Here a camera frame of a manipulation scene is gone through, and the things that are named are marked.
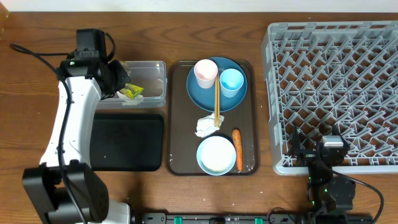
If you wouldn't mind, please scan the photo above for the black plastic tray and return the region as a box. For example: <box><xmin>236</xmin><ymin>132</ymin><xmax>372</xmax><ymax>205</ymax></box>
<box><xmin>90</xmin><ymin>113</ymin><xmax>164</xmax><ymax>172</ymax></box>

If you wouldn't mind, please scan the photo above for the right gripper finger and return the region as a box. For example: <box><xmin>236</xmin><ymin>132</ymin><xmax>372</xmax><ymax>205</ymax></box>
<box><xmin>292</xmin><ymin>126</ymin><xmax>300</xmax><ymax>150</ymax></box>
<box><xmin>332</xmin><ymin>125</ymin><xmax>349</xmax><ymax>148</ymax></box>

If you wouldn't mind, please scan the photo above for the orange carrot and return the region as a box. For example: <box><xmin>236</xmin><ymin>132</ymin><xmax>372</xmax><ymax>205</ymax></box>
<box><xmin>232</xmin><ymin>129</ymin><xmax>243</xmax><ymax>172</ymax></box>

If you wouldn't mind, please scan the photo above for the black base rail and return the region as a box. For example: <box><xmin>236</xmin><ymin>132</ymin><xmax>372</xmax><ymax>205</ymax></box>
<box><xmin>131</xmin><ymin>213</ymin><xmax>373</xmax><ymax>224</ymax></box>

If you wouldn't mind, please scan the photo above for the white tissue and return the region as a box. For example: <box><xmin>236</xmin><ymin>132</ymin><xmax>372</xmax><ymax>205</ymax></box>
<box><xmin>117</xmin><ymin>92</ymin><xmax>144</xmax><ymax>106</ymax></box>
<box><xmin>195</xmin><ymin>113</ymin><xmax>220</xmax><ymax>138</ymax></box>

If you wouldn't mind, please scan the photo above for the light blue rice bowl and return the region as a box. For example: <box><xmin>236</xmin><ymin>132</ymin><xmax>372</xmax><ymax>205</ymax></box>
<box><xmin>196</xmin><ymin>136</ymin><xmax>236</xmax><ymax>176</ymax></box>

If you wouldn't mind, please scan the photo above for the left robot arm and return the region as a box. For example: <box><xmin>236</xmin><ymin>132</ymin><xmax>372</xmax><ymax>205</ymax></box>
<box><xmin>22</xmin><ymin>58</ymin><xmax>131</xmax><ymax>223</ymax></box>

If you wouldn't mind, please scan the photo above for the clear plastic bin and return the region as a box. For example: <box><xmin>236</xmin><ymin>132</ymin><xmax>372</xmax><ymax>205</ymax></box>
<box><xmin>96</xmin><ymin>60</ymin><xmax>167</xmax><ymax>110</ymax></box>

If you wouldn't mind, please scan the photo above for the light blue cup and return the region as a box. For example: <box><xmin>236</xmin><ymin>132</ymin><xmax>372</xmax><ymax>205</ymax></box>
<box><xmin>220</xmin><ymin>68</ymin><xmax>244</xmax><ymax>98</ymax></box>

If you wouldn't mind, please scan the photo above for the blue plate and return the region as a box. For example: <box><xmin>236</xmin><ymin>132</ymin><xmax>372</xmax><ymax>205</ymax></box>
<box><xmin>187</xmin><ymin>57</ymin><xmax>249</xmax><ymax>112</ymax></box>

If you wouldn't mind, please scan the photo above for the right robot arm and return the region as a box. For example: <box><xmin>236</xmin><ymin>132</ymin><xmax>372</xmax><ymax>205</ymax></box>
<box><xmin>292</xmin><ymin>127</ymin><xmax>356</xmax><ymax>223</ymax></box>

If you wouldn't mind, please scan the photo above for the brown serving tray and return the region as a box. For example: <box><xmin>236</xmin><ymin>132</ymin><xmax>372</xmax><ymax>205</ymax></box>
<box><xmin>166</xmin><ymin>60</ymin><xmax>260</xmax><ymax>176</ymax></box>

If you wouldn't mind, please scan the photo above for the grey dishwasher rack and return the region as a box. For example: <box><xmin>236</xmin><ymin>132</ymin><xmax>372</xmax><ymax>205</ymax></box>
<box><xmin>261</xmin><ymin>21</ymin><xmax>397</xmax><ymax>175</ymax></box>

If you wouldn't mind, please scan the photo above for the foil snack wrapper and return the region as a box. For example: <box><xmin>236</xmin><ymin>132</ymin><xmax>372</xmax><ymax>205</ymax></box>
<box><xmin>119</xmin><ymin>83</ymin><xmax>144</xmax><ymax>100</ymax></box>

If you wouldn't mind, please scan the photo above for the right wooden chopstick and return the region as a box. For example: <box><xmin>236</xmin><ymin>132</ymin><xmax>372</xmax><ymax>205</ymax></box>
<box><xmin>215</xmin><ymin>73</ymin><xmax>220</xmax><ymax>128</ymax></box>

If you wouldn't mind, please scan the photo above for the left wooden chopstick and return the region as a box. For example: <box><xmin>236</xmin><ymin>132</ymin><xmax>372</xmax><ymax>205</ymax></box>
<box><xmin>214</xmin><ymin>73</ymin><xmax>219</xmax><ymax>127</ymax></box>

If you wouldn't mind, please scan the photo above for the pink cup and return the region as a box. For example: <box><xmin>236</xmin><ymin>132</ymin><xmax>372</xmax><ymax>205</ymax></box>
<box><xmin>194</xmin><ymin>59</ymin><xmax>218</xmax><ymax>89</ymax></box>

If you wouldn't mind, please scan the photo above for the wooden chopstick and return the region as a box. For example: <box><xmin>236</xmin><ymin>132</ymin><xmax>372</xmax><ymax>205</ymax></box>
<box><xmin>215</xmin><ymin>73</ymin><xmax>220</xmax><ymax>128</ymax></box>
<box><xmin>214</xmin><ymin>73</ymin><xmax>219</xmax><ymax>127</ymax></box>

